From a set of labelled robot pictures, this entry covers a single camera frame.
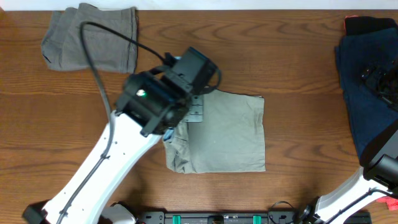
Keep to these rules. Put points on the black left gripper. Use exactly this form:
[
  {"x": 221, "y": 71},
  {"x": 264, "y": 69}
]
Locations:
[{"x": 198, "y": 116}]

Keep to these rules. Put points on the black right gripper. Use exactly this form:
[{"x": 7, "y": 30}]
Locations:
[{"x": 372, "y": 78}]

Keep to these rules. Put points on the light khaki shorts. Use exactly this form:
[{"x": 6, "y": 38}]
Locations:
[{"x": 229, "y": 139}]

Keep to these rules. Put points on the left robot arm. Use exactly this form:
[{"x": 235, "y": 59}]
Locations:
[{"x": 152, "y": 102}]

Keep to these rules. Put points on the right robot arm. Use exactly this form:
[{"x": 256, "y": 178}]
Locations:
[{"x": 375, "y": 178}]

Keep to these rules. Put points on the navy blue garment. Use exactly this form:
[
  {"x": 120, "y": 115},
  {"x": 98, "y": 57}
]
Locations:
[{"x": 368, "y": 115}]

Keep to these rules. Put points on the black garment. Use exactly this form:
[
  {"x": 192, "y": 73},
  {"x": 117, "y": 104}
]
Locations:
[{"x": 357, "y": 25}]

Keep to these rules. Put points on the red cloth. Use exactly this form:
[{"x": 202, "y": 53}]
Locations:
[{"x": 392, "y": 203}]

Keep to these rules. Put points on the folded grey shorts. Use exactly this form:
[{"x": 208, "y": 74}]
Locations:
[{"x": 61, "y": 46}]

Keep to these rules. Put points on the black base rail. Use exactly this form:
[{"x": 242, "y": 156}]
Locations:
[{"x": 215, "y": 218}]

